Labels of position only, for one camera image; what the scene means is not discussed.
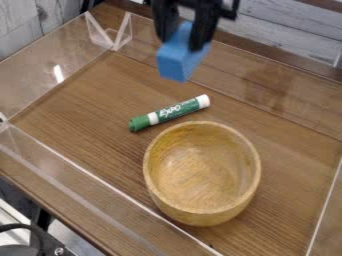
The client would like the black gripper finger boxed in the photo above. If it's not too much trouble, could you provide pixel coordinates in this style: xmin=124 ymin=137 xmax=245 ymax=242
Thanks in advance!
xmin=151 ymin=0 xmax=179 ymax=42
xmin=190 ymin=0 xmax=223 ymax=51

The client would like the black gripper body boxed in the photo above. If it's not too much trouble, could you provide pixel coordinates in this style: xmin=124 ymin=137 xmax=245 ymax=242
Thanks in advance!
xmin=176 ymin=0 xmax=241 ymax=20

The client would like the blue foam block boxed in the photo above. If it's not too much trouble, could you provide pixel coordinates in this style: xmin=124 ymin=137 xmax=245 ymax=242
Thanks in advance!
xmin=156 ymin=21 xmax=211 ymax=82

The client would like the brown wooden bowl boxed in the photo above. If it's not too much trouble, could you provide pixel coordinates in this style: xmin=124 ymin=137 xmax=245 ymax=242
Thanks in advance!
xmin=143 ymin=121 xmax=262 ymax=227

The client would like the green Expo marker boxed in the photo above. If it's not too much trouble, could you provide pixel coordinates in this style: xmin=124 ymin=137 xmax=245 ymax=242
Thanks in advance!
xmin=128 ymin=94 xmax=211 ymax=132

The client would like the black metal table leg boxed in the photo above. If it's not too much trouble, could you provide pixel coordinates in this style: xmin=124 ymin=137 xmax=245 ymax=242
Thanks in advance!
xmin=36 ymin=208 xmax=54 ymax=231

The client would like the clear acrylic corner bracket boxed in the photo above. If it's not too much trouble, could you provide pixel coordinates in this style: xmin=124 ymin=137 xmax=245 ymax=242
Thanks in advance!
xmin=84 ymin=12 xmax=132 ymax=52

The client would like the clear acrylic barrier wall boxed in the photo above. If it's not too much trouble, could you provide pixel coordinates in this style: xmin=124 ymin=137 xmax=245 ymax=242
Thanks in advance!
xmin=0 ymin=113 xmax=223 ymax=256

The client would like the black cable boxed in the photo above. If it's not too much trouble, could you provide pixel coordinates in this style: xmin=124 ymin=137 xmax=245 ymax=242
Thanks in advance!
xmin=0 ymin=223 xmax=48 ymax=256

